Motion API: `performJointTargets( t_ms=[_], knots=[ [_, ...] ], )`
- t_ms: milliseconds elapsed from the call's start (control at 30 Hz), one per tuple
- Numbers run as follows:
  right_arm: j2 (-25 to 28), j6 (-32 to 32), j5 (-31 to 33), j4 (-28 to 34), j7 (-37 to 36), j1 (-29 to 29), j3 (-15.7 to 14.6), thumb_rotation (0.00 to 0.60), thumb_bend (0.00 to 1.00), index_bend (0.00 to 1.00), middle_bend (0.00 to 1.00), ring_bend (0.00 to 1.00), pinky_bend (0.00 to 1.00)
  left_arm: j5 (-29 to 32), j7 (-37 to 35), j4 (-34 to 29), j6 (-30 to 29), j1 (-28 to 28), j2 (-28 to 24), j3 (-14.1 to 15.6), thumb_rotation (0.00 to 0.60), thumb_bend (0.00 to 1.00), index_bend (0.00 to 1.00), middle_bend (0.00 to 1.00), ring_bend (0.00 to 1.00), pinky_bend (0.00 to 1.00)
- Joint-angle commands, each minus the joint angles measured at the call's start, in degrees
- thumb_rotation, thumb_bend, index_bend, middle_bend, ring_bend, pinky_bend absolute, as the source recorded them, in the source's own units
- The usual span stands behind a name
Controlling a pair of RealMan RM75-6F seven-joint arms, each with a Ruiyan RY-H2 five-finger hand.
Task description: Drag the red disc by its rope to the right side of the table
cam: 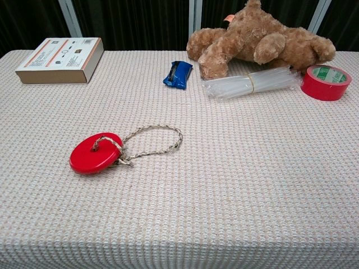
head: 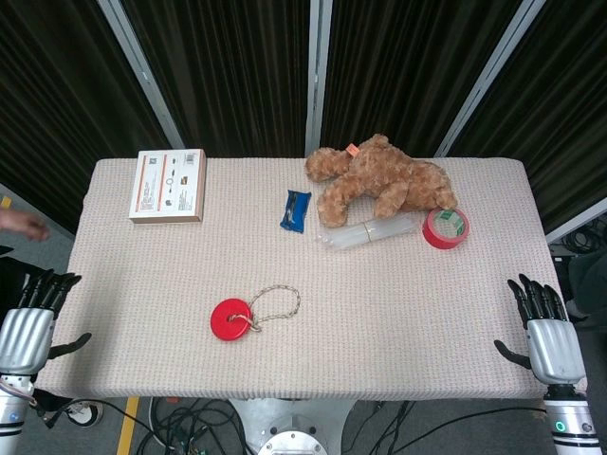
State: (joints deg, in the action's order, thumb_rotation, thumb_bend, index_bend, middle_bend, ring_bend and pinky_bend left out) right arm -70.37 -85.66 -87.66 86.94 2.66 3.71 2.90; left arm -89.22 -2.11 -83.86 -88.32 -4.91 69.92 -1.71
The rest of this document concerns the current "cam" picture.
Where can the red disc with centre hole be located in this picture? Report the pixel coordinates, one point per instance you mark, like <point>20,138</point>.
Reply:
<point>87,158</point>

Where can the blue snack packet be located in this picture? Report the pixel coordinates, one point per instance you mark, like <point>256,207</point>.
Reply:
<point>179,74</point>

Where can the beige woven tablecloth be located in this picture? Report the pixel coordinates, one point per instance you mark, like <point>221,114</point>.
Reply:
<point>196,196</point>

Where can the bundle of clear plastic sticks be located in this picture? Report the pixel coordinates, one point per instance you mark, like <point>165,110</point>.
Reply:
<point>232,85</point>

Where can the tan rubber band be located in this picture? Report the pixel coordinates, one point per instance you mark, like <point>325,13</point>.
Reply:
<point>251,82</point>

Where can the dark curtain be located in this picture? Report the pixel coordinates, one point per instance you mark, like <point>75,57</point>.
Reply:
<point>134,22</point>

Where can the brown plush teddy bear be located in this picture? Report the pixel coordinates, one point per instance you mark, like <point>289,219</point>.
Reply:
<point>252,36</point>

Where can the flat cardboard product box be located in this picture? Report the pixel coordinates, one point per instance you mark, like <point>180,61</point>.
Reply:
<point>60,56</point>

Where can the red tape roll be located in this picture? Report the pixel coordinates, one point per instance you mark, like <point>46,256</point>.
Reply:
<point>317,88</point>

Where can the white window frame post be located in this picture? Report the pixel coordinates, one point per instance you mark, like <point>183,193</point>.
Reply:
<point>318,15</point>
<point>70,15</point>
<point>195,15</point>

